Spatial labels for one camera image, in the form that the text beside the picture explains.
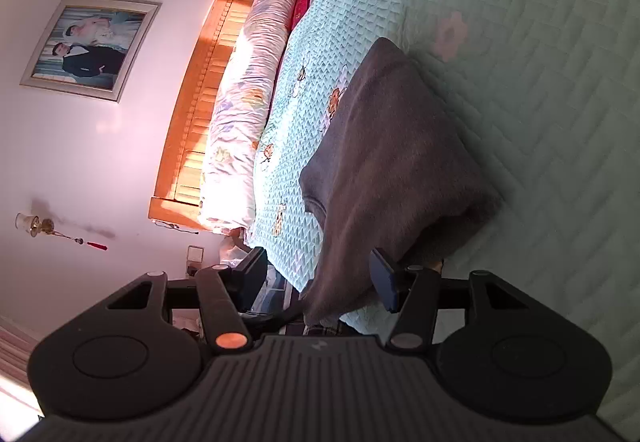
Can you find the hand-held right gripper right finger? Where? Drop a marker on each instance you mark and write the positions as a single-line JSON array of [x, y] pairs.
[[382, 279]]

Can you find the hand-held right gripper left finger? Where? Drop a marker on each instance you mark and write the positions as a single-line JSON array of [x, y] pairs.
[[252, 279]]

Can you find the grey knitted sweater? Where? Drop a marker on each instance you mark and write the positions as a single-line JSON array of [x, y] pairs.
[[390, 162]]

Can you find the white plastic bag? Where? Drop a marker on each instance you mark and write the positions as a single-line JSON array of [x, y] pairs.
[[232, 252]]

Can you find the red hanging tassel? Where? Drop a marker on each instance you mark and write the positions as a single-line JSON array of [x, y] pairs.
[[80, 239]]

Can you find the pink rolled quilt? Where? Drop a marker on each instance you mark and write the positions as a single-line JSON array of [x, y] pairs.
[[250, 97]]

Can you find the wooden headboard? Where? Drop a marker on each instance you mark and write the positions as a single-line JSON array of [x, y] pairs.
[[210, 97]]

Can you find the mint quilted bee blanket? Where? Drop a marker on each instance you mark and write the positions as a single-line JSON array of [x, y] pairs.
[[550, 122]]

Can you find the pink curtain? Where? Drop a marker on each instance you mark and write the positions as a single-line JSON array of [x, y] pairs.
[[15, 362]]

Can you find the framed wedding photo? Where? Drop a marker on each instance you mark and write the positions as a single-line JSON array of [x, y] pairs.
[[90, 47]]

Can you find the white wall socket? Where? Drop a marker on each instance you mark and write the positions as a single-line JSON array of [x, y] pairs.
[[195, 259]]

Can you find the wall lamp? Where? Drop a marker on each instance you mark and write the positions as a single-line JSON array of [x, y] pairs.
[[32, 222]]

